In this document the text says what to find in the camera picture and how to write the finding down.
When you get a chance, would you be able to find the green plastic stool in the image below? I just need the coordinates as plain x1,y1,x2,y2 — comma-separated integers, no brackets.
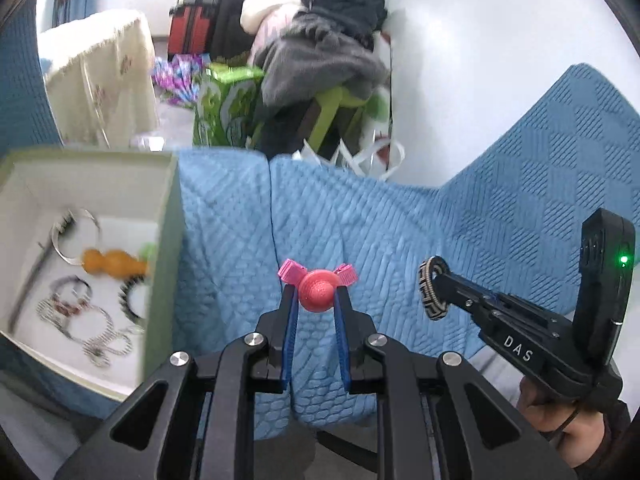
250,85,381,158

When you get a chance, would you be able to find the red bead bracelet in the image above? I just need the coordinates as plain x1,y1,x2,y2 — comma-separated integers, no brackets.
36,276,93,321

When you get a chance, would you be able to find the black white beaded bracelet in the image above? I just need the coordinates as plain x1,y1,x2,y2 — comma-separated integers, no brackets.
118,274,149,323

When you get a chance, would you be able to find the red suitcase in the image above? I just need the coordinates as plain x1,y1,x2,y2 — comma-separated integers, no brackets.
167,2,216,58

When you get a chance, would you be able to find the plain black suitcase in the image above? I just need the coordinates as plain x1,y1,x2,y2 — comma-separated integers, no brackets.
210,0,263,56

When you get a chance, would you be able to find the black patterned bangle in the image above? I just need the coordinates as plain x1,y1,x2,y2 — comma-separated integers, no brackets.
417,256,451,321

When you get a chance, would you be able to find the person's right forearm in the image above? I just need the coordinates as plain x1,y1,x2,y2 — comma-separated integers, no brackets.
575,400,640,480

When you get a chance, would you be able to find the orange gourd ornament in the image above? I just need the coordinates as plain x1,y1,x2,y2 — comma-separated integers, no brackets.
81,247,148,278

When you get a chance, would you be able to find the cream garment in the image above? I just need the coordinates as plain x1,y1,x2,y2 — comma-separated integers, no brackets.
240,0,301,36

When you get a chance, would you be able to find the dark blue clothes pile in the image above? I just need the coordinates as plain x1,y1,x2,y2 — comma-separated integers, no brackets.
292,0,388,53

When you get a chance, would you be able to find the black white twisted cord bracelet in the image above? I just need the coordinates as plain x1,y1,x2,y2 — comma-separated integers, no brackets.
62,305,146,368

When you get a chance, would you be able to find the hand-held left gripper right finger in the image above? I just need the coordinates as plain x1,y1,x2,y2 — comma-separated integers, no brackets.
332,287,578,480

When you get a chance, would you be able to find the person's right hand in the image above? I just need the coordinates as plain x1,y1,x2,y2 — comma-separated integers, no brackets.
515,375,608,471

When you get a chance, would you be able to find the pale green cardboard box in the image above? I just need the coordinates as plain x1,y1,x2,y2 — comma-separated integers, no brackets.
0,147,186,403

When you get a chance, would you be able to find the blue quilted sofa cover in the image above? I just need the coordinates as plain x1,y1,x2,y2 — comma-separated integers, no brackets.
0,5,640,421

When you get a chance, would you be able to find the green gift bag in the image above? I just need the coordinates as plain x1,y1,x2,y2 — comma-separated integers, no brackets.
192,62,266,148

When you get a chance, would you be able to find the pink ball-shaped toy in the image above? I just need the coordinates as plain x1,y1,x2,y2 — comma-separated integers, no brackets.
277,258,358,313

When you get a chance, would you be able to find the purple foil wrapper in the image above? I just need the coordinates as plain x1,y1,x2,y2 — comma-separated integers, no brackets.
151,52,208,111

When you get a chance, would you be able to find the dark thin stick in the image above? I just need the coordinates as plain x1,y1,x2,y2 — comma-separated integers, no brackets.
7,255,51,333

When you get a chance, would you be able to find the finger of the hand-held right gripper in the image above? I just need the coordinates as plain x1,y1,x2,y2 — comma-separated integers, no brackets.
432,280,506,333
437,269,558,323

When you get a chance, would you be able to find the grey fleece blanket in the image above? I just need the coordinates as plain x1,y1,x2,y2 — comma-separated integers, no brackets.
252,10,391,108

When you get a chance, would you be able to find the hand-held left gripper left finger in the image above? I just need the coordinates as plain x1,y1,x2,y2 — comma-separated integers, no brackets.
52,284,300,480

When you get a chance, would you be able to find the silver bangle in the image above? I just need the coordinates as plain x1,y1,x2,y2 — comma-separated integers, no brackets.
50,208,103,266

